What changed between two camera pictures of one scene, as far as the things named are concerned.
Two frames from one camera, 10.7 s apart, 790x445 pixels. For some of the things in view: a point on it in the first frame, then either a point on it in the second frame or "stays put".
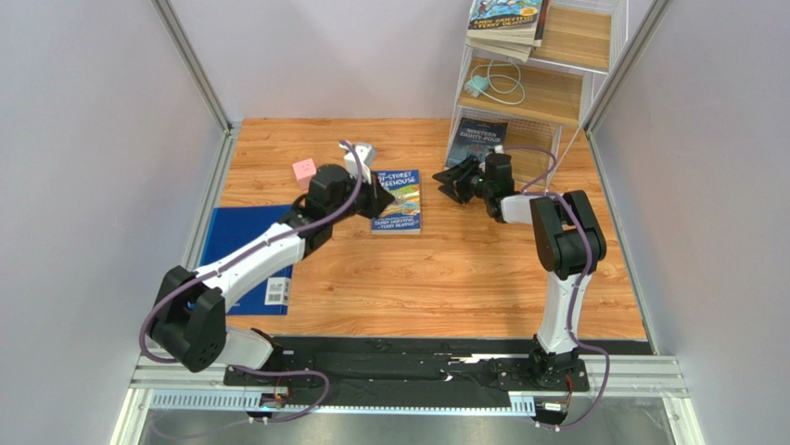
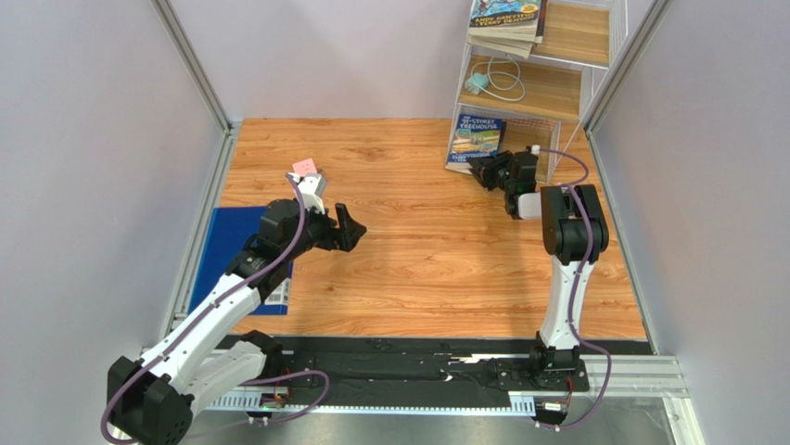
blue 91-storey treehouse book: x=403 y=216 to x=475 y=136
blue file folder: x=230 y=228 stays put
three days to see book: x=514 y=20 stays put
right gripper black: x=465 y=182 to x=497 y=171
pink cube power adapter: x=304 y=171 stays put
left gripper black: x=377 y=198 to x=347 y=235
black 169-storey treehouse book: x=511 y=19 stays put
